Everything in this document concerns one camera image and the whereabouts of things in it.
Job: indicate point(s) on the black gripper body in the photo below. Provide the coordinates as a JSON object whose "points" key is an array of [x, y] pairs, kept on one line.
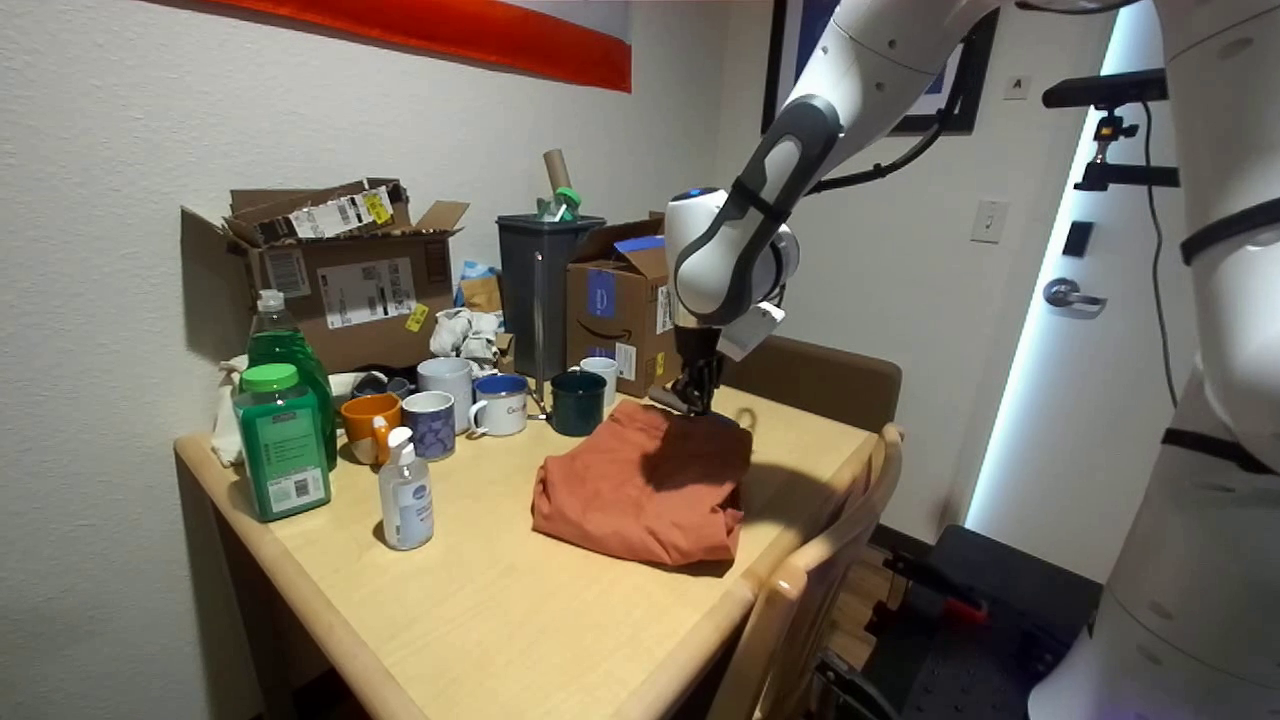
{"points": [[700, 358]]}

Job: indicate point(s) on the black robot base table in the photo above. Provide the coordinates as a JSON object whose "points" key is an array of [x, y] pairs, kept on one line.
{"points": [[1015, 587]]}

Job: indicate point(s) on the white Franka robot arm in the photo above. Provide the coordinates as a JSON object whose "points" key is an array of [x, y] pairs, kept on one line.
{"points": [[1201, 533]]}

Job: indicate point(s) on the orange folded cloth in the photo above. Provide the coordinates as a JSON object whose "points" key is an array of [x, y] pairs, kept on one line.
{"points": [[626, 492]]}

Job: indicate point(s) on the small white cup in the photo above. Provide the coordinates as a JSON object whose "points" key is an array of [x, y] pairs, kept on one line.
{"points": [[600, 365]]}

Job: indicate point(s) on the cardboard box with blue tape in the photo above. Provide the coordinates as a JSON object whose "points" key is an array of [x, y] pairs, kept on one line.
{"points": [[622, 306]]}

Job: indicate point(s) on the dark green mug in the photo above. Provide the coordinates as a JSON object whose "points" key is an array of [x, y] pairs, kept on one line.
{"points": [[576, 406]]}

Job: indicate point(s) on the brown chair back panel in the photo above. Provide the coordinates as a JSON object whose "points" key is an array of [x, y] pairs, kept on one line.
{"points": [[824, 383]]}

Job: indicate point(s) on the white mug with blue rim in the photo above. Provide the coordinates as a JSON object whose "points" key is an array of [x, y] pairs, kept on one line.
{"points": [[501, 406]]}

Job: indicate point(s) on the dark grey trash bin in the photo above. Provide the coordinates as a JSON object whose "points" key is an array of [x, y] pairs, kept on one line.
{"points": [[532, 292]]}

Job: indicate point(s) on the green item in bin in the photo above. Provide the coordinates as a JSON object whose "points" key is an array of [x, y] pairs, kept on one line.
{"points": [[564, 205]]}

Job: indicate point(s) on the light wooden chair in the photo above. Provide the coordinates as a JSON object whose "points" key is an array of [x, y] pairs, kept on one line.
{"points": [[801, 587]]}

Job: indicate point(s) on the white crumpled plastic bags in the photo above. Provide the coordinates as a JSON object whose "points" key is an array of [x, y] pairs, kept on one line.
{"points": [[466, 329]]}

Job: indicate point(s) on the pale grey mug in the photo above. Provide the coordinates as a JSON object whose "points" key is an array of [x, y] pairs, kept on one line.
{"points": [[450, 376]]}

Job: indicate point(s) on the blue and brown package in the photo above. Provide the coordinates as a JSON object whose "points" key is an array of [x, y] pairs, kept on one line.
{"points": [[476, 282]]}

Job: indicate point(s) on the brown cardboard tube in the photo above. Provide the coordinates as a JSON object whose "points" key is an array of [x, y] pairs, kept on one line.
{"points": [[556, 171]]}

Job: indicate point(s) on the blue patterned mug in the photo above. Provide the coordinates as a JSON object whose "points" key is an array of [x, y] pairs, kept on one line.
{"points": [[428, 425]]}

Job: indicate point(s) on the clear hand sanitizer bottle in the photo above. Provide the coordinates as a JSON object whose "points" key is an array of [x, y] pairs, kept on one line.
{"points": [[406, 500]]}

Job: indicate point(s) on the orange mug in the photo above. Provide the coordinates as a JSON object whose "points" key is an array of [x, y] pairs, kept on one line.
{"points": [[366, 425]]}

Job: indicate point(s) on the large open cardboard box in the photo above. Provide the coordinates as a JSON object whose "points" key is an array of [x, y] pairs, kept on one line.
{"points": [[362, 287]]}

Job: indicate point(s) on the white door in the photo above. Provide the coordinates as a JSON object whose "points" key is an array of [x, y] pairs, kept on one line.
{"points": [[1064, 425]]}

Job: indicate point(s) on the black framed blue picture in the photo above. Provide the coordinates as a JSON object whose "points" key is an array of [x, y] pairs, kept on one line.
{"points": [[972, 94]]}

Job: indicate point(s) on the green bottle with white cap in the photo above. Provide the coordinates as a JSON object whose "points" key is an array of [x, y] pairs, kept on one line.
{"points": [[287, 351]]}

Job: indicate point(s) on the black door lock pad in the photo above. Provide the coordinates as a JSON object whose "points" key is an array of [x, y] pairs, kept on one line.
{"points": [[1077, 239]]}

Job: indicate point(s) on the green jar with green lid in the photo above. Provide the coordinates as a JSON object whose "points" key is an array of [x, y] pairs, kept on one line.
{"points": [[282, 445]]}

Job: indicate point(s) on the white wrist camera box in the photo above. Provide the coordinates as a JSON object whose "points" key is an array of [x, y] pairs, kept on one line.
{"points": [[754, 329]]}

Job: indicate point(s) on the white light switch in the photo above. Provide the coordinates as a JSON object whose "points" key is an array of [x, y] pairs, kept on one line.
{"points": [[991, 223]]}

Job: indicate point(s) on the small white wall thermostat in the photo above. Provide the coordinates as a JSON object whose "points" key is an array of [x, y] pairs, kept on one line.
{"points": [[1017, 85]]}

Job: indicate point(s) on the red wall banner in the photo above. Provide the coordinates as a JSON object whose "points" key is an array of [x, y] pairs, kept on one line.
{"points": [[440, 28]]}

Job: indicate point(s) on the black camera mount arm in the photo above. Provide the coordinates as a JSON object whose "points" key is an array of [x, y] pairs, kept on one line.
{"points": [[1124, 174]]}

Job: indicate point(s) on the black bar camera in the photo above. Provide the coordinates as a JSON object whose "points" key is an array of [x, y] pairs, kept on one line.
{"points": [[1107, 85]]}

